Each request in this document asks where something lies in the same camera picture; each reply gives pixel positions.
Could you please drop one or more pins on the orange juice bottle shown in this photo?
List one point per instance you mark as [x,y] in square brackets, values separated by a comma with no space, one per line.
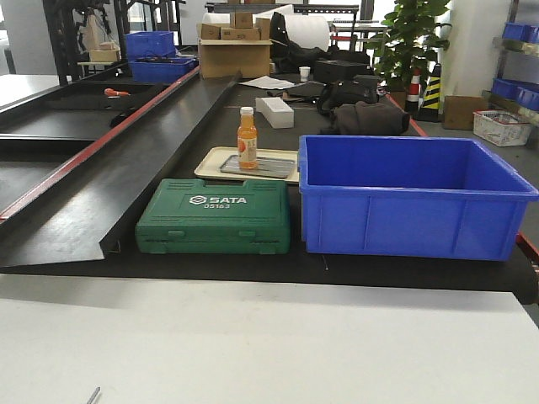
[247,136]

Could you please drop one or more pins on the white plastic basket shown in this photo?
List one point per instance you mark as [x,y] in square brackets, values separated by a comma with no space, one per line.
[501,127]

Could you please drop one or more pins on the blue crate on conveyor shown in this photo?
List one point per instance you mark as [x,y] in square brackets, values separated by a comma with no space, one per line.
[152,57]

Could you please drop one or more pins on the green SATA tool case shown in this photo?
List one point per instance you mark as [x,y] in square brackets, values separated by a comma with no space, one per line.
[192,216]

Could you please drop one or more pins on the green potted plant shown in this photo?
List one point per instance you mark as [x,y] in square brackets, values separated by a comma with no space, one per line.
[409,41]

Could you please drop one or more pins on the small metal tray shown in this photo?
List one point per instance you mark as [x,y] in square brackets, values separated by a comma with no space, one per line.
[266,167]

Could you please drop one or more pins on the white rectangular box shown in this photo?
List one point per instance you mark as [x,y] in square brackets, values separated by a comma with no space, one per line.
[279,114]

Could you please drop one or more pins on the beige plastic tray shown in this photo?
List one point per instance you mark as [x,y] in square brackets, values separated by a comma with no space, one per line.
[210,165]

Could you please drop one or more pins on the green black screwdriver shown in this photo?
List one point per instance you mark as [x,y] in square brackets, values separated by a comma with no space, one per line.
[92,399]

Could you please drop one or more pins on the red white traffic cone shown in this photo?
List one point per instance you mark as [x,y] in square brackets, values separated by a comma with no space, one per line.
[412,98]

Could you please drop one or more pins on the dark folded cloth bag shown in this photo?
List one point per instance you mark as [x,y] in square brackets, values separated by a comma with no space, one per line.
[362,119]

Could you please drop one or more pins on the white paper cup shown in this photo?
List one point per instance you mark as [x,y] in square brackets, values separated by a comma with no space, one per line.
[304,73]

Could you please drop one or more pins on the large blue plastic bin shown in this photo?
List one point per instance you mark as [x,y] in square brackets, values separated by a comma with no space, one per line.
[409,196]

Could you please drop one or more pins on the large cardboard box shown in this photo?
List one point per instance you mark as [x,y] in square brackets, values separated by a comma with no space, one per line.
[225,58]

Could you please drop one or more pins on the yellow black traffic cone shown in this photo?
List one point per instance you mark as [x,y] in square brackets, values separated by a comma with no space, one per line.
[430,107]

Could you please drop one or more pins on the brown cardboard box on floor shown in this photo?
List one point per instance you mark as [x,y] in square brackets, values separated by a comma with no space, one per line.
[458,111]

